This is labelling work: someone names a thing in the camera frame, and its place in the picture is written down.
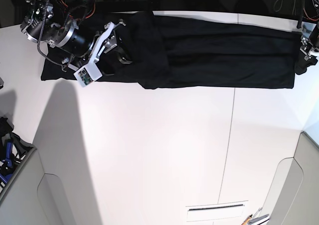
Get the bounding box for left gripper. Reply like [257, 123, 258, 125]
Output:
[295, 27, 319, 75]

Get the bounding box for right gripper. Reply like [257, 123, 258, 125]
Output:
[67, 19, 132, 70]

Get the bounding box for black T-shirt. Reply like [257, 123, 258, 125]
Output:
[40, 10, 304, 90]

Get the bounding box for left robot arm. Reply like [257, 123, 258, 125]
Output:
[295, 0, 319, 75]

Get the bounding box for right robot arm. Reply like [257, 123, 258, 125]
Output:
[20, 0, 132, 71]

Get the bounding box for grey right chair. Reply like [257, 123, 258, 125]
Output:
[260, 132, 319, 225]

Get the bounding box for blue black tool pile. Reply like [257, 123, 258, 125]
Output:
[0, 117, 33, 190]

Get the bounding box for black thin rod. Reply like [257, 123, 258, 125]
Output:
[188, 204, 244, 211]

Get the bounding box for grey metal tool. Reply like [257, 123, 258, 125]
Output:
[248, 214, 270, 225]

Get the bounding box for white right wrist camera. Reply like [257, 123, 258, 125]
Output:
[74, 63, 102, 87]

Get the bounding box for yellow handled tool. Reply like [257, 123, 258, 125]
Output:
[241, 215, 253, 225]

